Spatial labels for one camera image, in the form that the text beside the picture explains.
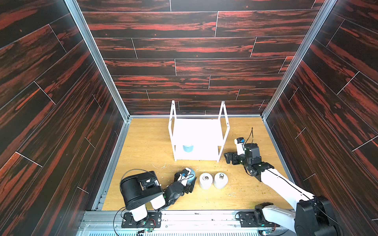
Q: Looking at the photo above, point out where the white tea canister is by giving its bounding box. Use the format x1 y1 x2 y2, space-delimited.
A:
199 173 213 190
213 172 228 189

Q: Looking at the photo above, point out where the teal tea canister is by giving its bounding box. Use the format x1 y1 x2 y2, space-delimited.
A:
186 169 195 182
183 145 194 153

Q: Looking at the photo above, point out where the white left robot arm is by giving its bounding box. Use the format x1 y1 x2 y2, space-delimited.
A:
120 168 196 223

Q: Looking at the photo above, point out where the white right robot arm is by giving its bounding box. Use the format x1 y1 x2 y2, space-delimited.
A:
224 138 343 236

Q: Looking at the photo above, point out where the white two-tier metal shelf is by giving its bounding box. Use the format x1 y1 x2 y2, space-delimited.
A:
168 100 230 162

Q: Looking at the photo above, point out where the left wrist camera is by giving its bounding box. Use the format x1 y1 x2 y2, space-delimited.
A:
178 168 192 186

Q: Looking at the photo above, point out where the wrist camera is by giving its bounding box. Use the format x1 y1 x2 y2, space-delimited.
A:
234 137 245 155
178 168 192 186

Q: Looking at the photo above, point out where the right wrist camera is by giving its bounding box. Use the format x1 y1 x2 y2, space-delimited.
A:
234 137 245 155

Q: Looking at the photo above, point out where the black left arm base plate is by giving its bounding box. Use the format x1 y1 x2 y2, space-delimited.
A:
121 211 162 229

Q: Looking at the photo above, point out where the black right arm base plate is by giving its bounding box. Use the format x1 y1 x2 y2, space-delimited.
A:
234 211 265 228

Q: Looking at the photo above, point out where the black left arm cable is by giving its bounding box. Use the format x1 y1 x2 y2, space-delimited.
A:
113 169 195 236

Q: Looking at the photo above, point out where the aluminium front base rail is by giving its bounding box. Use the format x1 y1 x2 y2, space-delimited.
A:
77 210 295 236

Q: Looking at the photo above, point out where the aluminium right corner post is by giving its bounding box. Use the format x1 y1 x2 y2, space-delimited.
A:
261 0 337 123

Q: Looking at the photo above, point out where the aluminium corner post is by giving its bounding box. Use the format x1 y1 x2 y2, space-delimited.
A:
261 0 337 123
64 0 130 122

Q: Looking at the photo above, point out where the aluminium left corner post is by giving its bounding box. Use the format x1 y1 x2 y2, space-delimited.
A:
64 0 130 122

